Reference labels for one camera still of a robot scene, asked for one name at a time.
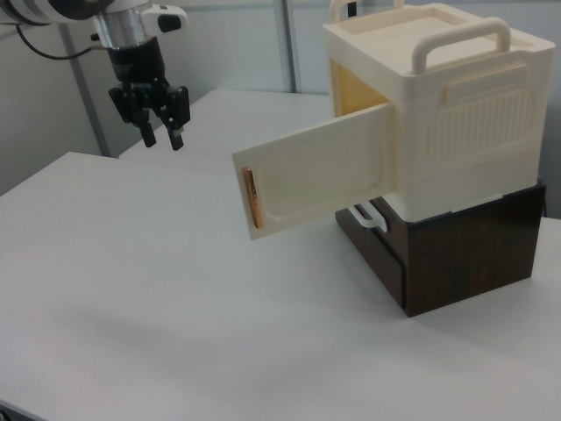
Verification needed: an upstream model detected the white drawer handle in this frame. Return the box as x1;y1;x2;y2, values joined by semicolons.
350;198;388;232

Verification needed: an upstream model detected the cream plastic cabinet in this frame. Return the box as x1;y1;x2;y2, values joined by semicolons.
323;0;557;221

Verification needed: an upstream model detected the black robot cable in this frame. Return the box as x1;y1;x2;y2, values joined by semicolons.
14;22;109;61

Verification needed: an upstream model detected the copper door handle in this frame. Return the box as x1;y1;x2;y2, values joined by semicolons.
242;167;264;230

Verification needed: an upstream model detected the grey wall post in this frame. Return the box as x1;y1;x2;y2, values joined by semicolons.
57;21;110;157
278;0;304;94

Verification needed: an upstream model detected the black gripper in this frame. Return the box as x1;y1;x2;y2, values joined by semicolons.
106;36;191;153

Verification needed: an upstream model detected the dark wood drawer box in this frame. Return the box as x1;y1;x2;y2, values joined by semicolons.
334;177;547;318

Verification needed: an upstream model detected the cream cabinet door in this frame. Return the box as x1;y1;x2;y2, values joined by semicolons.
231;101;397;241

